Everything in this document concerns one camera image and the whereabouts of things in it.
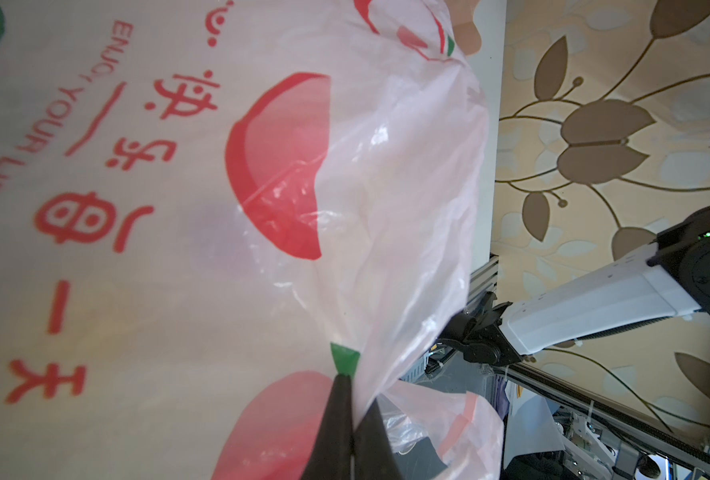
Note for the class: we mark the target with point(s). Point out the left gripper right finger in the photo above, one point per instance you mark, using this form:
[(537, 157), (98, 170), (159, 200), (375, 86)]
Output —
[(372, 453)]

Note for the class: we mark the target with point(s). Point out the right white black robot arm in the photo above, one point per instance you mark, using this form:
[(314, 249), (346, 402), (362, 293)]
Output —
[(667, 277)]

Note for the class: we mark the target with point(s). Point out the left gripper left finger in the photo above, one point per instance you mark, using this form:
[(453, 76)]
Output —
[(331, 457)]

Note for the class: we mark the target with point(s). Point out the orange fruit plate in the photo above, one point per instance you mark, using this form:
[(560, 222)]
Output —
[(465, 31)]

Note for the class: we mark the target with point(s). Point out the pink plastic fruit-print bag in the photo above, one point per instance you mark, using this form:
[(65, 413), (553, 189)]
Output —
[(208, 209)]

